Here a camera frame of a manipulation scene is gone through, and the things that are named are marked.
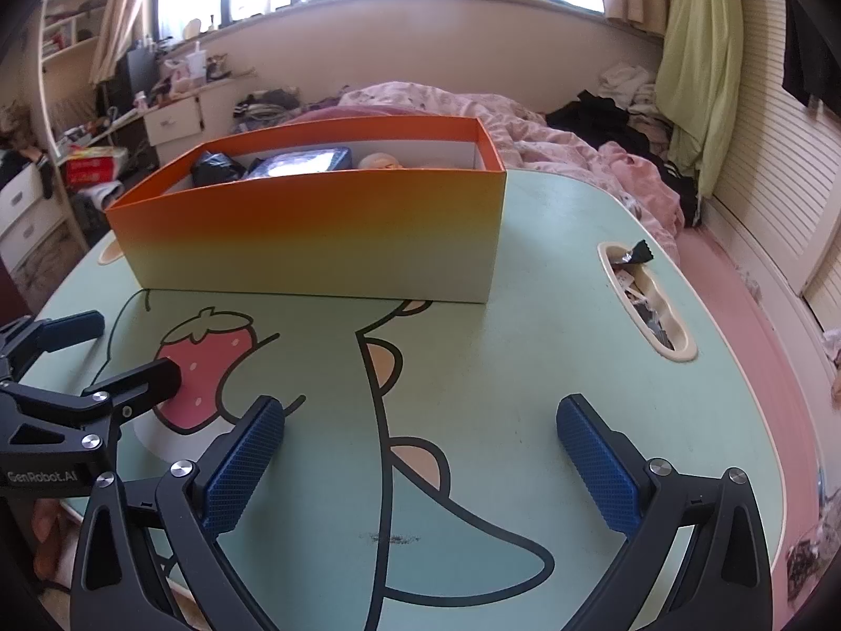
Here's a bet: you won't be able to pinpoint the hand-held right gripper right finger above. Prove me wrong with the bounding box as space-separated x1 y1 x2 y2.
556 394 773 631

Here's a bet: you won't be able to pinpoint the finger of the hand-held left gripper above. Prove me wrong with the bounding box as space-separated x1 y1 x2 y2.
0 358 181 454
0 310 106 382

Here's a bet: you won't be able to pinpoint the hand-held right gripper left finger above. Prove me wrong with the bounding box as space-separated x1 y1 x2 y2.
71 395 286 631

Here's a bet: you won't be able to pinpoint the black leather cloth with lace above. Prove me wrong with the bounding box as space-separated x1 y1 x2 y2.
192 151 247 187

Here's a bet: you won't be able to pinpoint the orange gradient cardboard box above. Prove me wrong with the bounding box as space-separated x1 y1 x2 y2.
105 116 508 305

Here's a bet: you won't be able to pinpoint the dark blue tin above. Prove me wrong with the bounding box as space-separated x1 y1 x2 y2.
248 148 352 180

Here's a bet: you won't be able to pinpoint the green cartoon print desktop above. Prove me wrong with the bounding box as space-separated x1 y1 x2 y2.
18 167 799 631

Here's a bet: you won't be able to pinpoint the person's left hand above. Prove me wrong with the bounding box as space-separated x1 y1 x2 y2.
29 498 72 583

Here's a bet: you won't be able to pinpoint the white drawer unit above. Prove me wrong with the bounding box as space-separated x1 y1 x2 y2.
0 161 70 270

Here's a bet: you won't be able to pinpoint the red and white tissue pack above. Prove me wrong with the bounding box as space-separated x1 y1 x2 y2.
64 146 129 188

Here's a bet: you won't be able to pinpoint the pile of wrappers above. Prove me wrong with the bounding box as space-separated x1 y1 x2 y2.
618 268 678 349

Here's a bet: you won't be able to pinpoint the black snack wrapper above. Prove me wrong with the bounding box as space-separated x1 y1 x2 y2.
614 240 654 267

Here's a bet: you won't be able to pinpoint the white drawer cabinet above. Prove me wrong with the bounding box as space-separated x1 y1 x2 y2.
143 95 204 149

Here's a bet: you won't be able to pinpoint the black monitor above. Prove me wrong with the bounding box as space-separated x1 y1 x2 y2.
125 46 159 103

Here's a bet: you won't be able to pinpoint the striped clothes pile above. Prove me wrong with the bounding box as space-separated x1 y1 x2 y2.
233 88 303 136

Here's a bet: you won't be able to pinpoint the white bookshelf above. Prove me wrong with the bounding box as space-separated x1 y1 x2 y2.
36 0 112 73

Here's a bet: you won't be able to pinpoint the white louvered closet doors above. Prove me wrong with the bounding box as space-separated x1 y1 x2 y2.
713 0 841 343

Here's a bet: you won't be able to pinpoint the black clothes pile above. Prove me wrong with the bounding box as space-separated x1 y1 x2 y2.
545 88 701 228

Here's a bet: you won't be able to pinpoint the white clothes pile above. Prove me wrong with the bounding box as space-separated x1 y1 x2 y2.
598 62 671 139

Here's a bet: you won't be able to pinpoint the pink floral blanket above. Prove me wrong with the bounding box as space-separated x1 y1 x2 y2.
289 80 684 238

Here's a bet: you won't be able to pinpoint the light green hanging cloth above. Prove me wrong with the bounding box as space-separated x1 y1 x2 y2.
657 0 746 198

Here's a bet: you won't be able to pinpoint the black hanging garment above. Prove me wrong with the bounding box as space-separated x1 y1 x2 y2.
782 0 841 123

